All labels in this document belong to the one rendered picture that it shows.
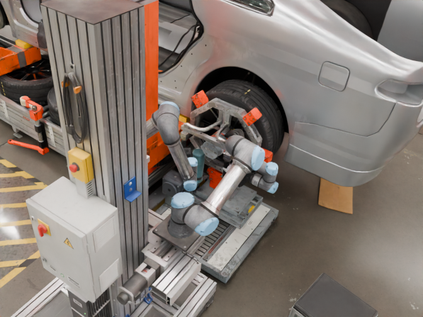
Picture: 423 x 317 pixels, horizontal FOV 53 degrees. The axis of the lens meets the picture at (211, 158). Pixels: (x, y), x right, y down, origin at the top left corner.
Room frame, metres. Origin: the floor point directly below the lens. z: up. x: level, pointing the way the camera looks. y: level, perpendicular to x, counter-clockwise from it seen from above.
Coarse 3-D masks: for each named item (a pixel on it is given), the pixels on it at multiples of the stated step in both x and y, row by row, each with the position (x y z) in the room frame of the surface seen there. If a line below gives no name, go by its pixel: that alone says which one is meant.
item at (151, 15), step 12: (156, 12) 2.38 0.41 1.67; (156, 24) 2.38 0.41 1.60; (156, 36) 2.39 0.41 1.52; (156, 48) 2.39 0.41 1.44; (156, 60) 2.39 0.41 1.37; (156, 72) 2.39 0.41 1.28; (156, 84) 2.39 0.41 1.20; (156, 96) 2.39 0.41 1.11; (156, 108) 2.39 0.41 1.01; (156, 144) 2.38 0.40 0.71; (156, 156) 2.38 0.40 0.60
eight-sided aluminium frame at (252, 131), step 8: (208, 104) 2.39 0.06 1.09; (216, 104) 2.36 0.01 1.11; (224, 104) 2.38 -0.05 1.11; (232, 104) 2.37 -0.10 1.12; (192, 112) 2.45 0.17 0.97; (200, 112) 2.42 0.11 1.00; (232, 112) 2.30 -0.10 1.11; (240, 112) 2.29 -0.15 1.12; (192, 120) 2.45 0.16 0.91; (240, 120) 2.27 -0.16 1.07; (248, 128) 2.24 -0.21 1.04; (192, 136) 2.44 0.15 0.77; (256, 136) 2.22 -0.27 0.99; (200, 144) 2.46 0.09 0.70; (256, 144) 2.20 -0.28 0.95; (208, 160) 2.38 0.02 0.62; (216, 160) 2.39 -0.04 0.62; (216, 168) 2.34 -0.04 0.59
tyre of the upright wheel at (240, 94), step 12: (228, 84) 2.56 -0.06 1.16; (240, 84) 2.54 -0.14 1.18; (252, 84) 2.56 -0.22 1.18; (216, 96) 2.46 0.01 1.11; (228, 96) 2.42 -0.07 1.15; (240, 96) 2.39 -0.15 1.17; (252, 96) 2.43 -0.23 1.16; (264, 96) 2.48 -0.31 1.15; (252, 108) 2.33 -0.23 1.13; (264, 108) 2.38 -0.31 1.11; (276, 108) 2.46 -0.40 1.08; (264, 120) 2.30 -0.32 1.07; (276, 120) 2.39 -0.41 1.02; (264, 132) 2.27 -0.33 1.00; (276, 132) 2.34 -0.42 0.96; (264, 144) 2.26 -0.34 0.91; (276, 144) 2.33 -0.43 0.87
